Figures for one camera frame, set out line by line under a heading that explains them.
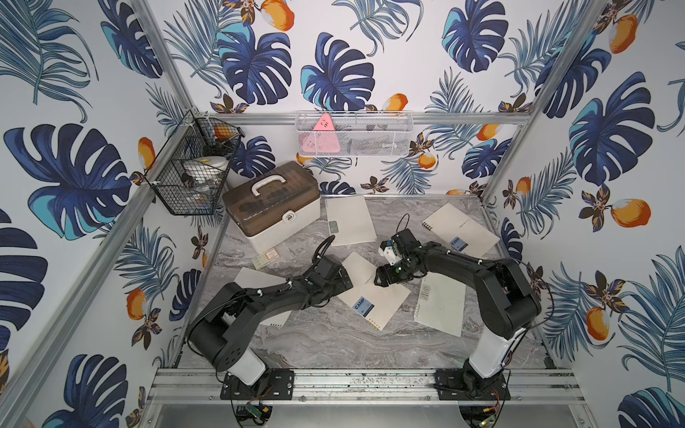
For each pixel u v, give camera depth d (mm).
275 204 914
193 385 766
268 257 1002
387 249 877
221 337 446
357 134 926
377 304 881
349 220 1140
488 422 706
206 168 799
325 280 707
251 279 971
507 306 486
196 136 922
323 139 898
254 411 725
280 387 735
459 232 1098
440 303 942
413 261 703
